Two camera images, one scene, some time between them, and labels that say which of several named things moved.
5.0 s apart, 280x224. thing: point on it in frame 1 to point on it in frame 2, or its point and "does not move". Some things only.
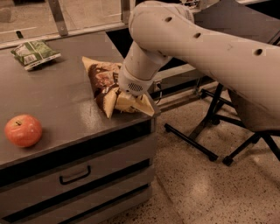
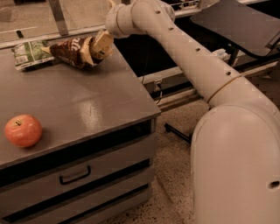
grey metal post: x=56 y=8 does not move
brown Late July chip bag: x=105 y=79 to x=77 y=52
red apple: x=24 y=130 does not move
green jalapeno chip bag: x=33 y=53 does not move
